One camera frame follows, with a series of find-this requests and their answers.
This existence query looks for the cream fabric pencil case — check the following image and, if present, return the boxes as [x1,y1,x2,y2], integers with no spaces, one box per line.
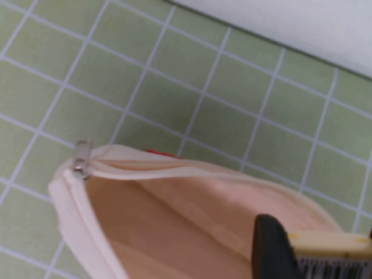
[48,140,346,279]

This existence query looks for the cream eraser with barcode sleeve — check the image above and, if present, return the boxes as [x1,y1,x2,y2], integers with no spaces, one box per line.
[286,231,372,279]

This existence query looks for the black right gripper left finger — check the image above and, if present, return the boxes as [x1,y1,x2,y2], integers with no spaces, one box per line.
[253,214,300,279]

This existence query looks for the green grid cutting mat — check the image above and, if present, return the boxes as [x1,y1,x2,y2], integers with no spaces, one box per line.
[0,0,372,279]

